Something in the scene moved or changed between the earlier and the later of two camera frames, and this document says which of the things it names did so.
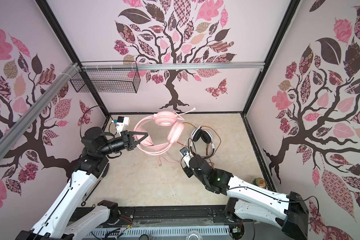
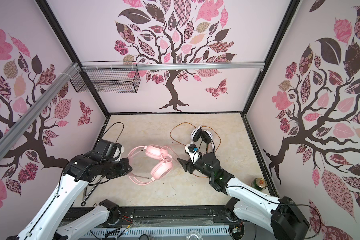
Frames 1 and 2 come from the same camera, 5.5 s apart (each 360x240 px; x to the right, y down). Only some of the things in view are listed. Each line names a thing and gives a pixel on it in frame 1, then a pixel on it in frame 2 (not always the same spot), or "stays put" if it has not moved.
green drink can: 259,182 stays put
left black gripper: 129,141 -> 120,168
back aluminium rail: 124,66 stays put
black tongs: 95,184 stays put
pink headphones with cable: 176,124 -> 162,168
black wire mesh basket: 108,76 stays put
